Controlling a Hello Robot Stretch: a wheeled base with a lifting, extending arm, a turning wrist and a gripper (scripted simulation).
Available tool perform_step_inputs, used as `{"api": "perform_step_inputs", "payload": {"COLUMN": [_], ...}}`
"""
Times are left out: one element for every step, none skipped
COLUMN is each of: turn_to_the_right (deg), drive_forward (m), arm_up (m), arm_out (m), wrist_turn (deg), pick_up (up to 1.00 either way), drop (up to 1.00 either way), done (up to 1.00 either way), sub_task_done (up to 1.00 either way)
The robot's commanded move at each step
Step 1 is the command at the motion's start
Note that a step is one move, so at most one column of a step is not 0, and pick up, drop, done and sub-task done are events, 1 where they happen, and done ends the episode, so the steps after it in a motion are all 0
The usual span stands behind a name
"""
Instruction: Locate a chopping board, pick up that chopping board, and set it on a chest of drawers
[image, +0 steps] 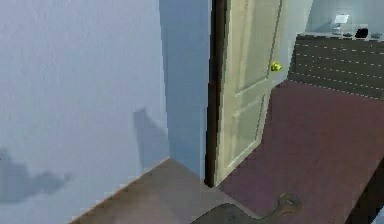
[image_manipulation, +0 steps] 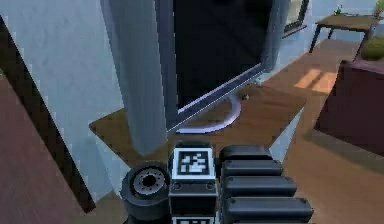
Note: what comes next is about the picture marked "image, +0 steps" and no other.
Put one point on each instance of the dark grey chest of drawers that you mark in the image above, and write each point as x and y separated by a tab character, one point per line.
336	63

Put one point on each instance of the cream panelled room door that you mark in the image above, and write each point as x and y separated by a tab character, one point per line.
246	93

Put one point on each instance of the yellow round door knob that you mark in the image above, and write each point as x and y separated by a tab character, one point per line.
275	66

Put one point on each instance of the small black object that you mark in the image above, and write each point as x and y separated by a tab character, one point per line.
361	32

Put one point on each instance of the small grey dish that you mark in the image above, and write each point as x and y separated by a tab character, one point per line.
376	35

